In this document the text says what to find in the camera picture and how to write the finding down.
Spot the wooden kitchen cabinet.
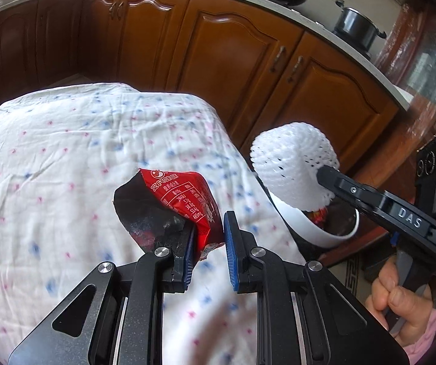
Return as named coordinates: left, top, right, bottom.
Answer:
left=0, top=0, right=401, bottom=173

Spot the round wooden dining table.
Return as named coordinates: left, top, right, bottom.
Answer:
left=317, top=0, right=436, bottom=271

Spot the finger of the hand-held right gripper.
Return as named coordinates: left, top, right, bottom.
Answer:
left=316, top=165, right=436, bottom=256

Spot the white bin with black liner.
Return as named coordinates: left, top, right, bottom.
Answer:
left=254, top=171, right=360, bottom=248

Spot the patterned floor mat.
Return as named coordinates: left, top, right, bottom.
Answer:
left=340, top=255, right=368, bottom=294

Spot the black pot with lid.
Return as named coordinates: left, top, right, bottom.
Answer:
left=334, top=0, right=387, bottom=48

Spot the red snack packet dark inside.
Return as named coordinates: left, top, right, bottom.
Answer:
left=113, top=167, right=225, bottom=261

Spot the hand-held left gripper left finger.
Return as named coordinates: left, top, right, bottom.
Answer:
left=8, top=227, right=198, bottom=365

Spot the person's right forearm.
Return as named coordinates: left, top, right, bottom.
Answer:
left=401, top=307, right=436, bottom=365

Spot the white foam fruit net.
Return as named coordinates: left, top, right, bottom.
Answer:
left=250, top=122, right=339, bottom=212

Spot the person's right hand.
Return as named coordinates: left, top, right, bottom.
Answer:
left=364, top=260, right=434, bottom=346

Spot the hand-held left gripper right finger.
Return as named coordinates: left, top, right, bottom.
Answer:
left=223, top=210, right=409, bottom=365

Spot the white dotted cloth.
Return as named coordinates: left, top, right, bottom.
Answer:
left=0, top=82, right=311, bottom=365

